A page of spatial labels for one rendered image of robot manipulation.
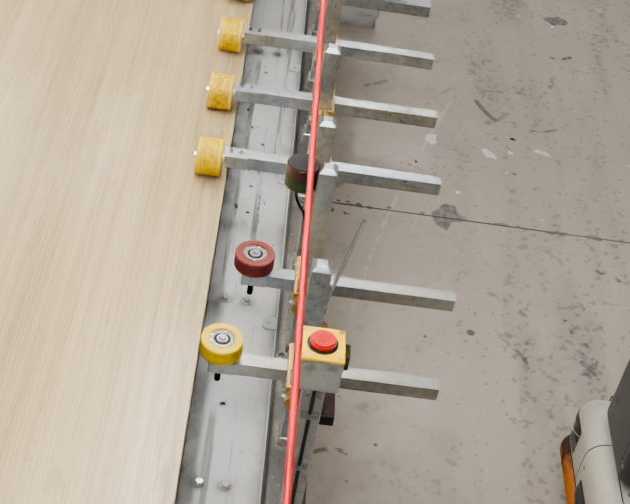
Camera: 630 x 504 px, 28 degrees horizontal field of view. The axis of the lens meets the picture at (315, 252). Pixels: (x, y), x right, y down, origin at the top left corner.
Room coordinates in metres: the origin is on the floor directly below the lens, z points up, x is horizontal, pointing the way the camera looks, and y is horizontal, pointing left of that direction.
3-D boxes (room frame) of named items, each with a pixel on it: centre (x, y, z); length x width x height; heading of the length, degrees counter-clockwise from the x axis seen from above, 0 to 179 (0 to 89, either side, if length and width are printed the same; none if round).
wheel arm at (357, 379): (1.65, -0.06, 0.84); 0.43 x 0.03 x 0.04; 94
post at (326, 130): (2.11, 0.02, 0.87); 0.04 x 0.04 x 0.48; 4
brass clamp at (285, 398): (1.63, -0.01, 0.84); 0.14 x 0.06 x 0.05; 4
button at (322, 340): (1.35, -0.04, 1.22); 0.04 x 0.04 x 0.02
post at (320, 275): (1.61, -0.02, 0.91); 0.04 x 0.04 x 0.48; 4
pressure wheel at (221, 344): (1.64, 0.14, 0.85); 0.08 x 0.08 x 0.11
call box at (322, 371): (1.35, -0.04, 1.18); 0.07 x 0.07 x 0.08; 4
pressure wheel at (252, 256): (1.89, 0.12, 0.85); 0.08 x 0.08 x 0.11
